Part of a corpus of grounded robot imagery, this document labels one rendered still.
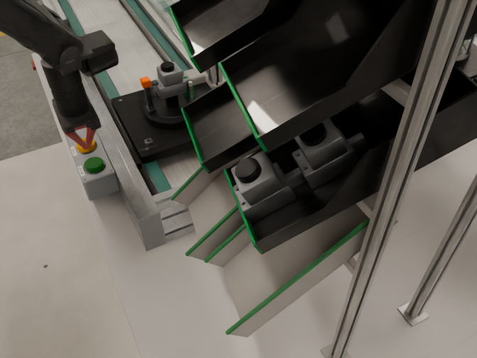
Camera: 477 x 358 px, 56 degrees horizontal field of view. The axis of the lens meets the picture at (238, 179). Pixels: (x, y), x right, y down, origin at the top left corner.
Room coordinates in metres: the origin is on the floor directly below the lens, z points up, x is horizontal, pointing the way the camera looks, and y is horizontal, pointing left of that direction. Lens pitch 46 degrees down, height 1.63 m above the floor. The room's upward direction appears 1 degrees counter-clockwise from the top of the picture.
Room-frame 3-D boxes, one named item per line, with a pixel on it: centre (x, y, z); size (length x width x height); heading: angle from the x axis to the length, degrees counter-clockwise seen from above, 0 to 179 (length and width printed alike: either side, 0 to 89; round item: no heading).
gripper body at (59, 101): (0.69, 0.31, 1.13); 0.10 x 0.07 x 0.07; 27
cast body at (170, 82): (0.87, 0.14, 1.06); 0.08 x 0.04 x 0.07; 117
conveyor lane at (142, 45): (1.05, 0.22, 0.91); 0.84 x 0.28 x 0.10; 26
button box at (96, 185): (0.76, 0.34, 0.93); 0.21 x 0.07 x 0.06; 26
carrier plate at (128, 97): (0.87, 0.15, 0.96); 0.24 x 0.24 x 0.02; 26
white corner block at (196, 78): (1.00, 0.11, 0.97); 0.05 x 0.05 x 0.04; 26
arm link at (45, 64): (0.70, 0.30, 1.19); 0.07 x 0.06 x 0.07; 133
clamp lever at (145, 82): (0.85, 0.19, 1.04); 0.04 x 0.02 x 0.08; 116
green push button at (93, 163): (0.69, 0.31, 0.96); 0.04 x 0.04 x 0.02
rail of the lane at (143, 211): (0.95, 0.36, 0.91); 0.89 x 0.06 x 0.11; 26
